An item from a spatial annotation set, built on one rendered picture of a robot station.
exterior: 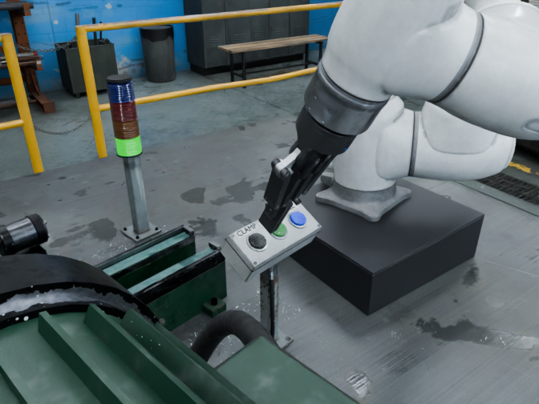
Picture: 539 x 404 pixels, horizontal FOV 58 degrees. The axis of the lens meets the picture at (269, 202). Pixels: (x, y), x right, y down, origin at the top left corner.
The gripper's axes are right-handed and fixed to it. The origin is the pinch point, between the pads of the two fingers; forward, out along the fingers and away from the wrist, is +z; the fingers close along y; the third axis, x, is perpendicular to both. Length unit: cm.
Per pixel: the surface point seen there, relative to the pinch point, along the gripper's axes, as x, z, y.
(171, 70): -335, 302, -288
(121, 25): -201, 123, -114
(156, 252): -17.8, 34.8, 2.0
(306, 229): 2.4, 8.1, -10.0
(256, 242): 0.2, 7.4, 0.9
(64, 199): -64, 74, -4
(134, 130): -47, 31, -11
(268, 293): 5.6, 20.3, -3.5
